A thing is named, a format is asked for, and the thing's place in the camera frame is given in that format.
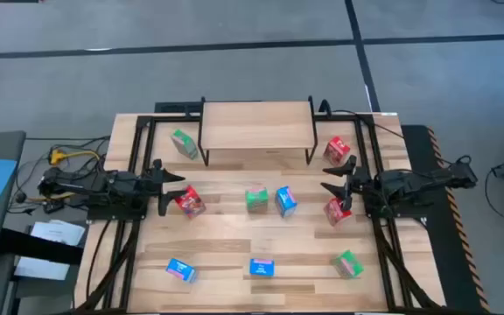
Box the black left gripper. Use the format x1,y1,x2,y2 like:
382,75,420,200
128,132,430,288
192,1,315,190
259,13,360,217
143,158,188,217

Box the black metal table frame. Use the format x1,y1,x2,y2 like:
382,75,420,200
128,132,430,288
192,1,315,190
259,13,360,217
74,99,450,315

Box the yellow power plug cable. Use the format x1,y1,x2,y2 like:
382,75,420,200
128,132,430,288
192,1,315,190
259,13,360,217
26,147,102,203

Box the green Apple Jacks cereal box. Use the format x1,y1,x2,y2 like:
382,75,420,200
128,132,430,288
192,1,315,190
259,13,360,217
170,128,200,161
329,248,365,280
245,186,270,214

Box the black flat plate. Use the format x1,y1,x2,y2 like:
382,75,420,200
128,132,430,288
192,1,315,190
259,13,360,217
154,101,204,115

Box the tangled black floor cables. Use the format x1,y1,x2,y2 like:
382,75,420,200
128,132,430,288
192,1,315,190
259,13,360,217
6,135,113,215

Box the small black power adapter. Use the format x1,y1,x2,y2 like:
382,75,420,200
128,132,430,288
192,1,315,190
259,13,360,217
42,199,65,214

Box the wooden shelf with black legs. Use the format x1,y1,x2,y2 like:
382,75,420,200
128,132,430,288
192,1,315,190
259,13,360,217
197,95,319,168

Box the black hazard-striped floor mat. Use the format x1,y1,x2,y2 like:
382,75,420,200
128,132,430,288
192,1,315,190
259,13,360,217
401,124,492,314

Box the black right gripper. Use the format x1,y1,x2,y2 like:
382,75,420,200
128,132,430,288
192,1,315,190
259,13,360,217
320,155,382,212

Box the black bar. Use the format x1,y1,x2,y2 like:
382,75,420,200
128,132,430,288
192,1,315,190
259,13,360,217
0,227,85,266

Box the white paper sheet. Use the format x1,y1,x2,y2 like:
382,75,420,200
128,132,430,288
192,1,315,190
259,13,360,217
13,255,72,282
30,220,87,247

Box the red Froot Loops cereal box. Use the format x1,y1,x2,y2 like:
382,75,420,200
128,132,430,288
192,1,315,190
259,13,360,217
173,184,207,220
322,135,352,167
323,196,353,228

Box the blue Rice Krispies cereal box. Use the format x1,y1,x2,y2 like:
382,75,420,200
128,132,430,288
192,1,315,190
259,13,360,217
165,257,200,284
248,257,276,278
274,185,298,219

